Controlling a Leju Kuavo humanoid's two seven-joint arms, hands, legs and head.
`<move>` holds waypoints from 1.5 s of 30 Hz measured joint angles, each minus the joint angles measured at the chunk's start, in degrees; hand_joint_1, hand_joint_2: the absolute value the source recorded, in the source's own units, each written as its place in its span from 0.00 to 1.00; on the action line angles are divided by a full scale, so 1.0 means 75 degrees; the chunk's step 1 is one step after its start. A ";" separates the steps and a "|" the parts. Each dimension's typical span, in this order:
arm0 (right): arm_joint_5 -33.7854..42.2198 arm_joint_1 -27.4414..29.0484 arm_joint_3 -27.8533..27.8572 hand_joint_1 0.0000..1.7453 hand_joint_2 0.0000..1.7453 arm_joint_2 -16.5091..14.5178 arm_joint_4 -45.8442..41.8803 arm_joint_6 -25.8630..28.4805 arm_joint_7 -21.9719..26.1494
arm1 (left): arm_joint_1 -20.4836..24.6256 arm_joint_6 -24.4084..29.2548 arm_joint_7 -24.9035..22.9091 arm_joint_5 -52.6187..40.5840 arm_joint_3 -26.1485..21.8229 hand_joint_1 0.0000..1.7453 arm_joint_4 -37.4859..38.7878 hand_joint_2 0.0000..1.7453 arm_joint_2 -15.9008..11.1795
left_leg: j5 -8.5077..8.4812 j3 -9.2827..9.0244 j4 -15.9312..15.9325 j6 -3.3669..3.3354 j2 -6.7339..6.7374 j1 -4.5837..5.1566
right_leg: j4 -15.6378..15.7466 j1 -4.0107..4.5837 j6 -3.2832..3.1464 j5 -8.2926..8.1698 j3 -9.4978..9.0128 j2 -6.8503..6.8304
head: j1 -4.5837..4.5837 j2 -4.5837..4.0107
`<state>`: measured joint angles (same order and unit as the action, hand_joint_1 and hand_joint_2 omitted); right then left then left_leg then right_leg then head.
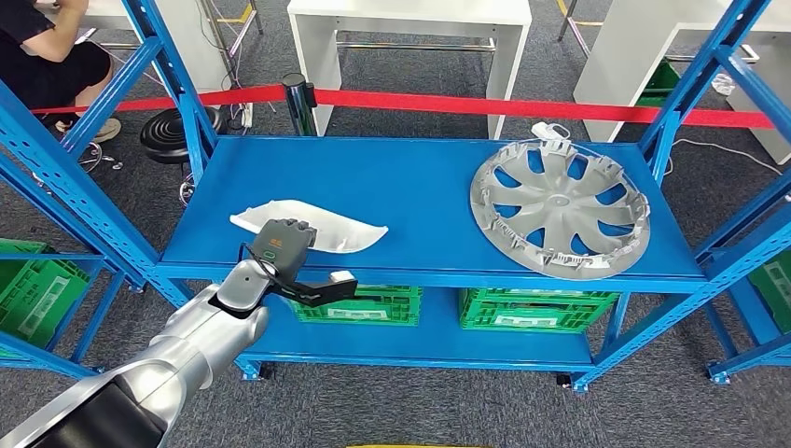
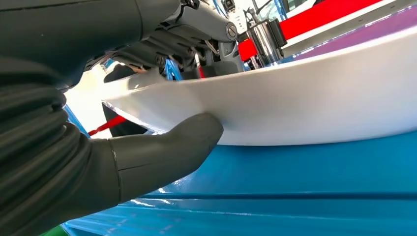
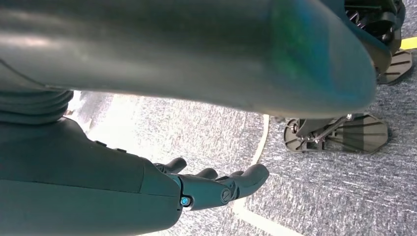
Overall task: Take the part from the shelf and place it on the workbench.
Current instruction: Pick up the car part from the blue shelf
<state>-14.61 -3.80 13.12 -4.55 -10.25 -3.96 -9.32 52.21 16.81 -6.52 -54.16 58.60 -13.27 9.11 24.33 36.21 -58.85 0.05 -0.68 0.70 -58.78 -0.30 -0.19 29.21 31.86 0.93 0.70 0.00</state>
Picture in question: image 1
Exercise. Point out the white curved plastic part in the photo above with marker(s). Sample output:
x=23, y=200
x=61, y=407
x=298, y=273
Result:
x=346, y=232

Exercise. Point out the red barrier belt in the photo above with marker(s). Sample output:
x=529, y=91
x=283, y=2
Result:
x=494, y=106

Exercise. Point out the black round stool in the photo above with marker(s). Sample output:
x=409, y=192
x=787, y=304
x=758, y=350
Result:
x=164, y=133

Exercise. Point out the chrome swivel stool base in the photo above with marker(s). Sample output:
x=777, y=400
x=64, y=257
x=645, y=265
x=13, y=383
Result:
x=92, y=154

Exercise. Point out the crumpled clear plastic bag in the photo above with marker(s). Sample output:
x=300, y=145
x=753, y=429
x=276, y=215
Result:
x=723, y=85

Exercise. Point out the blue metal shelf rack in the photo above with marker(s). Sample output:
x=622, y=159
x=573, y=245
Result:
x=751, y=362
x=402, y=185
x=49, y=256

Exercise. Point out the white charger plug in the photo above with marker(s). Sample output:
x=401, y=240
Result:
x=542, y=130

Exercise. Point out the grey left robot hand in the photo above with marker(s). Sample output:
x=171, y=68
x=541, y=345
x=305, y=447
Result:
x=281, y=247

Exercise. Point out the green plastic crate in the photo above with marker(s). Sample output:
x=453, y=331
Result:
x=386, y=294
x=37, y=297
x=371, y=315
x=772, y=290
x=660, y=83
x=537, y=298
x=537, y=321

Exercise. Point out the black stanchion post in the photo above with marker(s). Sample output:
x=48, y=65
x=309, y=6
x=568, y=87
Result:
x=298, y=105

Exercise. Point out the white power strip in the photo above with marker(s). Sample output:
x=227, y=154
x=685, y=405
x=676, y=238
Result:
x=246, y=115

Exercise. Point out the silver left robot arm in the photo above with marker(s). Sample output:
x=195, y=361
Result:
x=185, y=352

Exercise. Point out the white desk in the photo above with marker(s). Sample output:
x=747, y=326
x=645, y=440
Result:
x=408, y=11
x=618, y=56
x=204, y=49

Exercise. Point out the person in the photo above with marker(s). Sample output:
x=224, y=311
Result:
x=55, y=74

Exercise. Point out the silver wheel hubcap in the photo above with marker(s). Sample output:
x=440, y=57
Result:
x=559, y=207

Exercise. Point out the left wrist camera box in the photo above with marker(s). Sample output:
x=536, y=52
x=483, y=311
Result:
x=321, y=290

